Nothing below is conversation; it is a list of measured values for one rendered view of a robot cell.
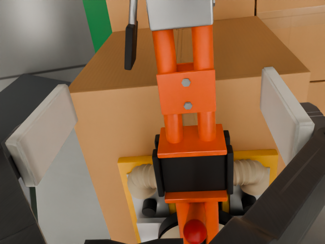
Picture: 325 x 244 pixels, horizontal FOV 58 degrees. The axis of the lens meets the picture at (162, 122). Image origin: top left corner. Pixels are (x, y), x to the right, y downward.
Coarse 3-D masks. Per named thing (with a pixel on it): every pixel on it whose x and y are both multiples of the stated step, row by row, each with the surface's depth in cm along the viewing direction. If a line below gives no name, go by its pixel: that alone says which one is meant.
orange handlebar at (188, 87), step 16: (160, 32) 29; (192, 32) 29; (208, 32) 29; (160, 48) 30; (192, 48) 31; (208, 48) 30; (160, 64) 31; (176, 64) 32; (192, 64) 33; (208, 64) 31; (160, 80) 31; (176, 80) 31; (192, 80) 31; (208, 80) 31; (160, 96) 32; (176, 96) 32; (192, 96) 32; (208, 96) 32; (176, 112) 33; (192, 112) 33; (208, 112) 33; (176, 128) 35; (208, 128) 35; (176, 208) 43; (208, 208) 42; (208, 224) 43; (208, 240) 45
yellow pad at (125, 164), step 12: (144, 156) 55; (120, 168) 55; (132, 168) 55; (156, 192) 57; (132, 204) 59; (144, 204) 56; (156, 204) 57; (168, 204) 59; (132, 216) 61; (144, 216) 60; (156, 216) 60
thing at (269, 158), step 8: (240, 152) 52; (248, 152) 52; (256, 152) 52; (264, 152) 52; (272, 152) 51; (264, 160) 51; (272, 160) 51; (272, 168) 52; (272, 176) 53; (240, 192) 55; (232, 200) 56; (240, 200) 56; (248, 200) 54; (224, 208) 58; (232, 208) 57; (240, 208) 57; (248, 208) 54
